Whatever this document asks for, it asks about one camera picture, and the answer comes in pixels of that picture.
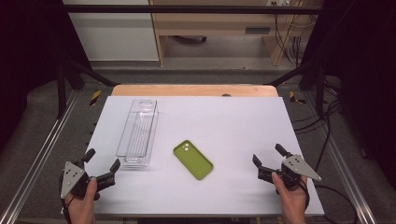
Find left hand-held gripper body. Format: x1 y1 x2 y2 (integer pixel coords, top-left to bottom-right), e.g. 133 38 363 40
60 159 95 200

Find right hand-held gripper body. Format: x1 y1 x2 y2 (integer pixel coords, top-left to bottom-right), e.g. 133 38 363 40
279 154 322 191

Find clear plastic storage container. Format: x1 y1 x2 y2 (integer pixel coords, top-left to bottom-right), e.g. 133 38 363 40
115 98 160 169

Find green phone case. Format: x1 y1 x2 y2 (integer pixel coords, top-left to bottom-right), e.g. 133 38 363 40
172 139 215 181

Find person's left hand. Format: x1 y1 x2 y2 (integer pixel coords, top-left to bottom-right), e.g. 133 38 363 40
66 176 98 217

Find person's right hand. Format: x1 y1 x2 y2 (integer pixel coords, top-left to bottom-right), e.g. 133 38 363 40
271 171 309 217

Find white table cover sheet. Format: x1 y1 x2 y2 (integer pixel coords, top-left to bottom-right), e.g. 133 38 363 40
61 95 325 217

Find wooden table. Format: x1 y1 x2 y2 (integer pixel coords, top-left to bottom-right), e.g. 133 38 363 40
110 83 279 98

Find white cabinet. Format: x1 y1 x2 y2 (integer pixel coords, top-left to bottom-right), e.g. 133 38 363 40
63 0 160 62

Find wooden desk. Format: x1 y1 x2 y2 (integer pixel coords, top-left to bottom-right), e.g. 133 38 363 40
148 0 316 67

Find right hand-held gripper black cable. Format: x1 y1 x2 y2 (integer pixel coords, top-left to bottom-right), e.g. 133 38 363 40
298 177 311 210

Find aluminium rail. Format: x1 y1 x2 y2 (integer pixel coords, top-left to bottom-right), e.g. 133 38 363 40
0 89 80 224
303 91 378 224

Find black floor cables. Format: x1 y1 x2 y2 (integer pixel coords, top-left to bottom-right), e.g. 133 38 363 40
291 78 359 224

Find black frame stand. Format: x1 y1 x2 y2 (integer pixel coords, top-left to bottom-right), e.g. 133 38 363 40
55 55 120 119
263 57 327 118

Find bundle of hanging cables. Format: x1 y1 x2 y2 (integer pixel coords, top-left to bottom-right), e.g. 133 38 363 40
273 1 316 67

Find black horizontal frame bar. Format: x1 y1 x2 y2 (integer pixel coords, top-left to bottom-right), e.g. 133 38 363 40
61 4 325 15

